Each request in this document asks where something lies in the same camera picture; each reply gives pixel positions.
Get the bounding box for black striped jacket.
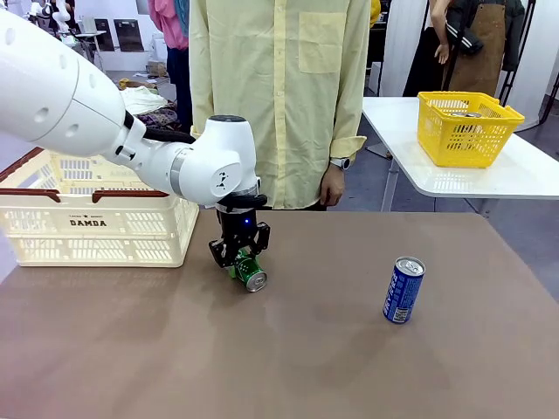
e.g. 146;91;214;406
445;0;485;57

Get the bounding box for person's left hand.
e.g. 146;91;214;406
320;165;347;207

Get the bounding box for black clothes rack stand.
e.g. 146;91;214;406
497;0;537;106

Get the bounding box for person in brown apron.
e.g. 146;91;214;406
404;0;528;98

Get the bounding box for yellow plastic basket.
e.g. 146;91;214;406
417;90;525;169

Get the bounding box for white cloth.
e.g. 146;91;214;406
119;86;169;116

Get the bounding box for cream shopping basket brown rim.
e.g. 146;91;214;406
0;147;201;269

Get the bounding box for person torso in yellow shirt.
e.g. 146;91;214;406
188;0;372;211

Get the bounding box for black panel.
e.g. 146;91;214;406
93;17;116;53
114;19;146;54

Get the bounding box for short green drink can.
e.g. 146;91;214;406
226;249;269;293

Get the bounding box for white round-cornered table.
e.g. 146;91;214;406
361;96;559;213

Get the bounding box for person's left forearm yellow sleeve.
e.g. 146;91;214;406
329;104;368;161

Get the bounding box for white partition panel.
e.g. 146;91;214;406
378;0;432;98

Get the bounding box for dark patterned cloth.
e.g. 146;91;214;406
134;106;181;132

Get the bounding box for blue drink can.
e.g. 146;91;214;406
382;256;427;326

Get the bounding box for person's right forearm yellow sleeve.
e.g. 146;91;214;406
190;95;216;137

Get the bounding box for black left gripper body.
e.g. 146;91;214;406
217;204;261;253

